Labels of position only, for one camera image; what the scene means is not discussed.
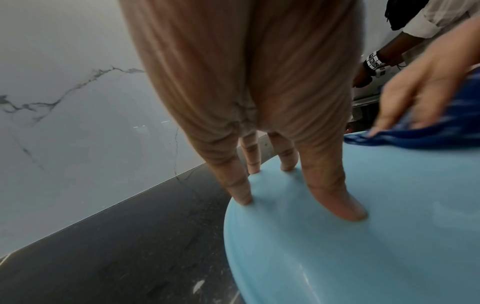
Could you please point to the person's right hand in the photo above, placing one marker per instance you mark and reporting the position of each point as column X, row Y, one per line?
column 427, row 80

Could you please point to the person's left hand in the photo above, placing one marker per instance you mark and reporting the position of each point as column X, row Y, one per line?
column 247, row 59

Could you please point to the steel sink drainboard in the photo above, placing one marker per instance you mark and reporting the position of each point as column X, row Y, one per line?
column 364, row 113

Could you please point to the teal plate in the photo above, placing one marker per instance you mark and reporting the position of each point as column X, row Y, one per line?
column 375, row 237

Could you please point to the blue striped cloth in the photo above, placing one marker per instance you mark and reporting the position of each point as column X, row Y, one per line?
column 442, row 130

